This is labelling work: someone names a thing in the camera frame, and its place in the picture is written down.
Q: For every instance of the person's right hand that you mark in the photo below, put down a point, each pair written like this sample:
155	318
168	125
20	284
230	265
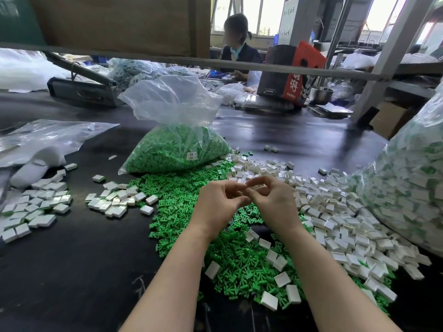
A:
277	205

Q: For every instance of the person's left hand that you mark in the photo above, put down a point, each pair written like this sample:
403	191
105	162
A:
216	207

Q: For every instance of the pile of green parts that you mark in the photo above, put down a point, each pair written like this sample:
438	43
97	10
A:
174	199

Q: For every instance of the pile of white plastic caps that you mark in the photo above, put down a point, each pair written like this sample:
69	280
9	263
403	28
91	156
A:
357	215

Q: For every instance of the pile of assembled white pieces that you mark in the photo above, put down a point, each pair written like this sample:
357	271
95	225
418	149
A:
37	206

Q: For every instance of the person's left forearm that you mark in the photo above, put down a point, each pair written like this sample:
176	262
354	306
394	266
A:
169	298

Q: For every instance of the person's right forearm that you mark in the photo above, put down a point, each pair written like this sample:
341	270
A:
345	298

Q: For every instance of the bag of green clips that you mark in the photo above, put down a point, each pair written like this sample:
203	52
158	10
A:
183	148

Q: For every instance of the large bag of white caps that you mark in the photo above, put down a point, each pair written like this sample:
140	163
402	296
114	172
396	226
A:
426	180

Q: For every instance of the clear bag of pale parts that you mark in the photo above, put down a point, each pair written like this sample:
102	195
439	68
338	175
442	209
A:
145	72

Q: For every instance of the white paper sheets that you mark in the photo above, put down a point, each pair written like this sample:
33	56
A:
331	110

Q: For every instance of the crumpled white plastic bag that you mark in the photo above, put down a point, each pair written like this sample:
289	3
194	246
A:
235	93

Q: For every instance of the metal bowl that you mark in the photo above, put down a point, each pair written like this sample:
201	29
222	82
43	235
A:
322	95

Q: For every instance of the black and red box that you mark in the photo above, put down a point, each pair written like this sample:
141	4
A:
289	76

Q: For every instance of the cardboard box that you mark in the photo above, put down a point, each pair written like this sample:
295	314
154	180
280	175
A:
393	120

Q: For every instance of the black table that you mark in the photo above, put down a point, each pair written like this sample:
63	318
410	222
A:
69	283

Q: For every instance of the empty clear plastic bag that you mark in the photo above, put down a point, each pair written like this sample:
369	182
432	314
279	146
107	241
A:
50	136

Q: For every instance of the white bags on shelf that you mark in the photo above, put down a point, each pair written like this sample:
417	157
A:
387	61

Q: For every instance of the brown board panel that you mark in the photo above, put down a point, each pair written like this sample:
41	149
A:
111	24

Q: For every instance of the white plastic sheet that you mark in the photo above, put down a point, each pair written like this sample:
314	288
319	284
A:
32	71

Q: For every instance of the grey metal shelf frame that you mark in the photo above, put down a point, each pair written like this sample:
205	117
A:
138	58

